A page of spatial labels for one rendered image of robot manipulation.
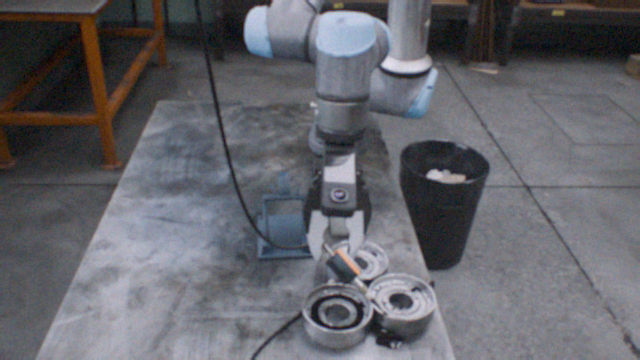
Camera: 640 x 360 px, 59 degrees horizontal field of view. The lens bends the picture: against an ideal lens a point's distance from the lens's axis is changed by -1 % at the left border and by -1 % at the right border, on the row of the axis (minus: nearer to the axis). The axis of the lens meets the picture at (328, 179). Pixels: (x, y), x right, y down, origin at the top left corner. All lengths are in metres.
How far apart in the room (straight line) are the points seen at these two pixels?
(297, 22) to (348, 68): 0.16
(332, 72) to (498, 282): 1.68
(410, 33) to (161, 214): 0.61
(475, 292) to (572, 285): 0.40
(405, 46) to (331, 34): 0.48
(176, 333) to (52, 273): 1.52
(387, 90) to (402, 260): 0.40
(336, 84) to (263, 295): 0.38
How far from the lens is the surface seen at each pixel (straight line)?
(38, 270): 2.43
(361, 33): 0.75
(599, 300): 2.41
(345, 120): 0.77
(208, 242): 1.07
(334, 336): 0.84
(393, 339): 0.89
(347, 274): 0.86
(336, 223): 1.06
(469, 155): 2.30
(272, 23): 0.89
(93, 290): 1.01
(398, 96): 1.25
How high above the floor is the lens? 1.44
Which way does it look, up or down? 31 degrees down
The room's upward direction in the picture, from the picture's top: 3 degrees clockwise
